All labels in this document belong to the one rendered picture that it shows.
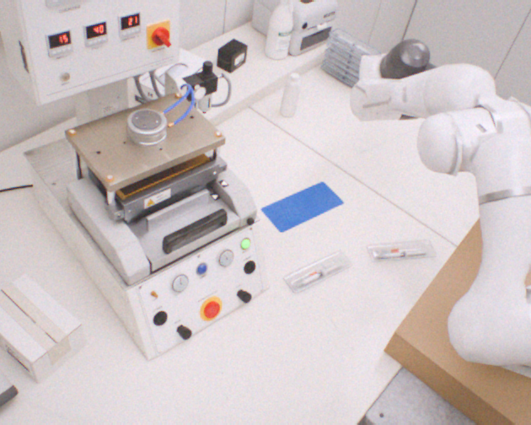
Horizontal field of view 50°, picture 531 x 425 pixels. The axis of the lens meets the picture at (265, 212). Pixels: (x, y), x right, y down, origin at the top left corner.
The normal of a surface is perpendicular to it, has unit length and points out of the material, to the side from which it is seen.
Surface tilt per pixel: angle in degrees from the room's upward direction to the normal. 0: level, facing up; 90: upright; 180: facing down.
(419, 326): 40
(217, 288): 65
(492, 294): 53
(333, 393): 0
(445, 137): 44
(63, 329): 2
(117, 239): 0
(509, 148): 34
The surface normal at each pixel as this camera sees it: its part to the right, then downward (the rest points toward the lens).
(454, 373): -0.31, -0.18
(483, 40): -0.65, 0.50
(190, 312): 0.62, 0.30
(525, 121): 0.21, -0.28
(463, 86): -0.25, 0.07
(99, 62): 0.62, 0.64
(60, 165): 0.14, -0.66
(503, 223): -0.79, -0.04
